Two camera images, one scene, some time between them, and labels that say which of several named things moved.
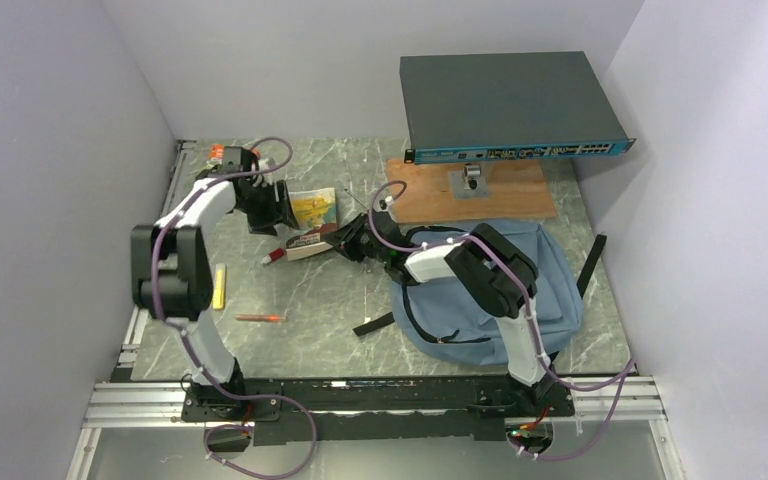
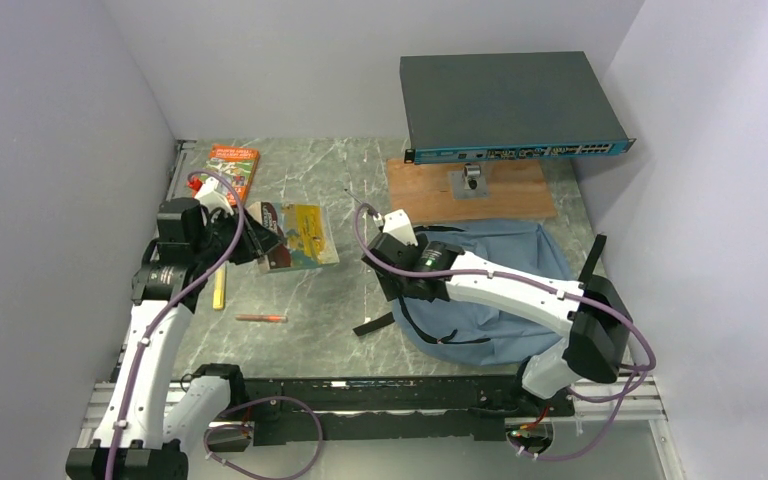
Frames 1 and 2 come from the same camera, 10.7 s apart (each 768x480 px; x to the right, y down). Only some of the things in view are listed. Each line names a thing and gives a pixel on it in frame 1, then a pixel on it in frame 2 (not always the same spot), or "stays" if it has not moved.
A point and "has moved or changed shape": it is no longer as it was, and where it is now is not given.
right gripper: x=344 y=239 -> x=391 y=287
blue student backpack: x=443 y=318 stays
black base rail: x=285 y=412 stays
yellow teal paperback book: x=315 y=214 has moved or changed shape
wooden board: x=469 y=191 stays
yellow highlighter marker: x=219 y=288 stays
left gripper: x=264 y=223 -> x=254 y=240
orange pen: x=259 y=317 stays
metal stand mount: x=469 y=183 stays
